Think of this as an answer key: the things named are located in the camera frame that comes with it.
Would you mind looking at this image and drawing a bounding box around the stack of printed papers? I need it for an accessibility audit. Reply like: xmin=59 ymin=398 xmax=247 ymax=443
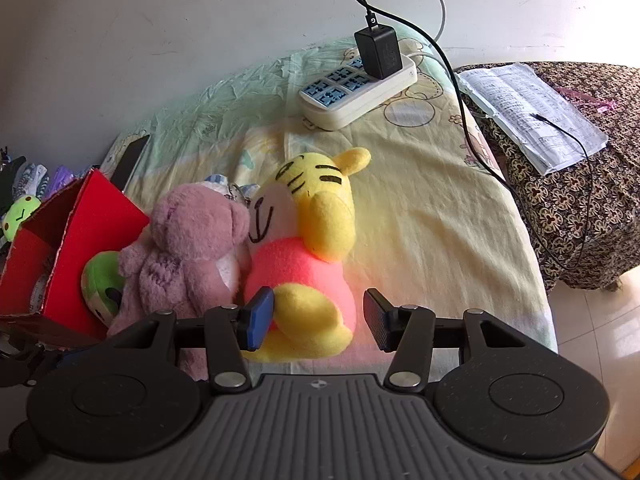
xmin=457 ymin=62 xmax=610 ymax=177

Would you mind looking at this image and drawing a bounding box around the white power cable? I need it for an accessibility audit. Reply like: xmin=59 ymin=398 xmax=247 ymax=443
xmin=427 ymin=0 xmax=447 ymax=43

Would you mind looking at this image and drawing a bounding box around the red cardboard box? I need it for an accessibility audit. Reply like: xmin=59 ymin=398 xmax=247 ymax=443
xmin=0 ymin=169 xmax=151 ymax=341

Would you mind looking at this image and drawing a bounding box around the black smartphone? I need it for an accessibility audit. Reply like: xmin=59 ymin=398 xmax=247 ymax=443
xmin=109 ymin=135 xmax=151 ymax=193

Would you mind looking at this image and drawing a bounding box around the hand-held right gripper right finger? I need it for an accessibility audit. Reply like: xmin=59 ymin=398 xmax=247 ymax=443
xmin=363 ymin=288 xmax=528 ymax=393

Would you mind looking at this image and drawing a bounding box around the white power strip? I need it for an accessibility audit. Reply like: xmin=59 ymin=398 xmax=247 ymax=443
xmin=299 ymin=52 xmax=418 ymax=131

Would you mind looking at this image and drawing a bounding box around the yellow tiger plush toy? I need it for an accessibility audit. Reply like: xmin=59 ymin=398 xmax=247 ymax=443
xmin=241 ymin=146 xmax=373 ymax=363

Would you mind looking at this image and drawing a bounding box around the mauve bear plush toy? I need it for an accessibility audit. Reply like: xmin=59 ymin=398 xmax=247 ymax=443
xmin=106 ymin=182 xmax=251 ymax=381

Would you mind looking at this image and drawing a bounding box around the black charger adapter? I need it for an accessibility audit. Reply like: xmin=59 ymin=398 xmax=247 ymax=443
xmin=354 ymin=27 xmax=403 ymax=81

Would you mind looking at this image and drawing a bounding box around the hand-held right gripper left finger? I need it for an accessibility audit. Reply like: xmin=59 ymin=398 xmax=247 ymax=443
xmin=102 ymin=287 xmax=276 ymax=395

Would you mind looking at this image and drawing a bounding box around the green round plush toy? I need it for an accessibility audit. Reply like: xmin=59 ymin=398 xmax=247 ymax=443
xmin=81 ymin=252 xmax=126 ymax=326

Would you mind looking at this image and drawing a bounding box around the brown patterned cloth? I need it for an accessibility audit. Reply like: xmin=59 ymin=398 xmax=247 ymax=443
xmin=452 ymin=61 xmax=640 ymax=293

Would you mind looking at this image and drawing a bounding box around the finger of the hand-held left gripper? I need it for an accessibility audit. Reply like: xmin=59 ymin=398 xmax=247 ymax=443
xmin=0 ymin=342 xmax=68 ymax=388

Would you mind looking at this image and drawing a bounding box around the green frog plush toy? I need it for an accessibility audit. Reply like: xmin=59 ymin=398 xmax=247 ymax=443
xmin=0 ymin=196 xmax=42 ymax=243

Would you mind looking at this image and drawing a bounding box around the black charging cable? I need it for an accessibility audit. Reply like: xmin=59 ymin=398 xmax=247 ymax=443
xmin=340 ymin=0 xmax=608 ymax=268

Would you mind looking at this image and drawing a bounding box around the white blue print garment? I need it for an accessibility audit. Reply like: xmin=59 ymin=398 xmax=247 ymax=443
xmin=12 ymin=162 xmax=51 ymax=201

